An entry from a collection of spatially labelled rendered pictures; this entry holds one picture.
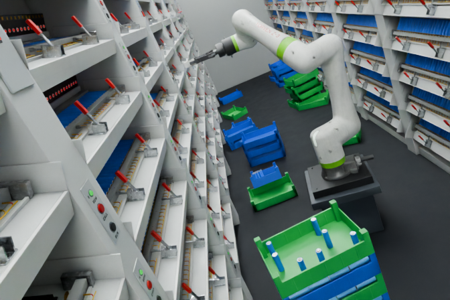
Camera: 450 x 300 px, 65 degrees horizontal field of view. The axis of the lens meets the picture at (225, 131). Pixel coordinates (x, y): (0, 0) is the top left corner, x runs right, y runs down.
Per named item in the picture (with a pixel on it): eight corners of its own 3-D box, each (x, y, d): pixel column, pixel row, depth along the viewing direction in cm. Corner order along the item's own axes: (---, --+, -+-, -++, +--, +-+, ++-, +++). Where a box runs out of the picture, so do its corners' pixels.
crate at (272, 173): (254, 181, 265) (249, 171, 265) (278, 171, 264) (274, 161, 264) (254, 189, 235) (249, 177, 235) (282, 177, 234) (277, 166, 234)
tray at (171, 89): (179, 100, 195) (177, 84, 192) (169, 139, 138) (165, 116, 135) (142, 104, 195) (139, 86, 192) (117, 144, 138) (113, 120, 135)
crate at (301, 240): (340, 217, 121) (333, 198, 118) (375, 252, 102) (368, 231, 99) (261, 256, 119) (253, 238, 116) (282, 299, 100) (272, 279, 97)
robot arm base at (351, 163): (372, 156, 177) (369, 146, 176) (378, 170, 164) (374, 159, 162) (321, 169, 186) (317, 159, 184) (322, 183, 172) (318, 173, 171)
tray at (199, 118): (205, 121, 274) (203, 104, 269) (205, 151, 217) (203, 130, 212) (179, 123, 273) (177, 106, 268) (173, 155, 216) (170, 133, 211)
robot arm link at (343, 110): (368, 132, 178) (346, 28, 160) (347, 147, 171) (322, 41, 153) (347, 128, 189) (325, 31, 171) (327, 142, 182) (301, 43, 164)
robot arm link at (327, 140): (355, 155, 173) (343, 120, 168) (334, 171, 166) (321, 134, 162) (335, 152, 184) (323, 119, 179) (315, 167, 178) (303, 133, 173)
